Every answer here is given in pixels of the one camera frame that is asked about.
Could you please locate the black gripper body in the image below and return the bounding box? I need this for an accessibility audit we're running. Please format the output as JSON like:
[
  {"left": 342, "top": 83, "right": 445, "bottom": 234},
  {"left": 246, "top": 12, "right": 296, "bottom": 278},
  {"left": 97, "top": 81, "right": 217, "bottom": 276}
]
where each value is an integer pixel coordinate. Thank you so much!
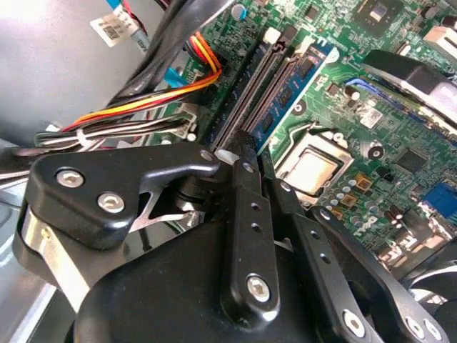
[{"left": 73, "top": 177, "right": 322, "bottom": 343}]

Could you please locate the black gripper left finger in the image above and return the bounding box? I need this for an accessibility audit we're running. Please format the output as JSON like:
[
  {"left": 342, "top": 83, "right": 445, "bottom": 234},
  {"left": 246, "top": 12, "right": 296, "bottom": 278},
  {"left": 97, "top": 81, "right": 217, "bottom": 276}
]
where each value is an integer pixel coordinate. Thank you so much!
[{"left": 24, "top": 130, "right": 282, "bottom": 322}]

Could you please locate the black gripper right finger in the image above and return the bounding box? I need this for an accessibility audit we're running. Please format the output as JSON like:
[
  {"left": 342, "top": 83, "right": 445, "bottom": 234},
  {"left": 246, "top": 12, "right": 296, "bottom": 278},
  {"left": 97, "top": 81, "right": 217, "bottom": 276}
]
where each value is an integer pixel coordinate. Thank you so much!
[{"left": 258, "top": 148, "right": 450, "bottom": 343}]

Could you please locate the blue RAM stick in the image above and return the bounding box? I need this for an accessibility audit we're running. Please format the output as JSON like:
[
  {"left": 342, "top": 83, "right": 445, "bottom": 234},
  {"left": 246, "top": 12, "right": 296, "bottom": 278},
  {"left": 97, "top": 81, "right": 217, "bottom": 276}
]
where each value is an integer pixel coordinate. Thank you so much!
[{"left": 249, "top": 43, "right": 338, "bottom": 153}]

